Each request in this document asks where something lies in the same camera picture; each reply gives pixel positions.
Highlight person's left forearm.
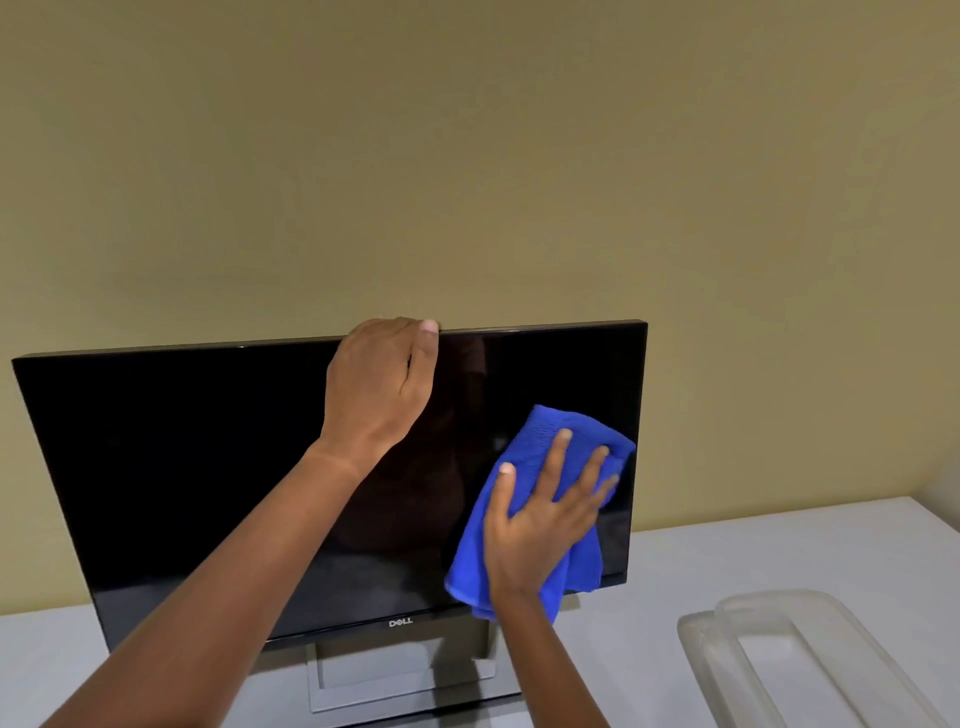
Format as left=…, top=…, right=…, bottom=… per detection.
left=41, top=438, right=391, bottom=728

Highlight clear plastic container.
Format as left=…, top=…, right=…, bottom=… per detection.
left=676, top=589, right=951, bottom=728

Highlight grey monitor stand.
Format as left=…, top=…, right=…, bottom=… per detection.
left=305, top=607, right=523, bottom=715

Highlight person's right hand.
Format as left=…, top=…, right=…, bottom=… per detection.
left=482, top=428, right=621, bottom=609

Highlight black computer monitor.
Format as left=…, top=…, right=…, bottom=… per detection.
left=11, top=320, right=649, bottom=654

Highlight person's left hand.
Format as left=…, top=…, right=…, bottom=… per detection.
left=318, top=316, right=441, bottom=466

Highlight person's right forearm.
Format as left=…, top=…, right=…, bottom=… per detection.
left=491, top=588, right=612, bottom=728

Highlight blue microfiber cloth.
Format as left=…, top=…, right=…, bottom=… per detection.
left=444, top=405, right=637, bottom=624

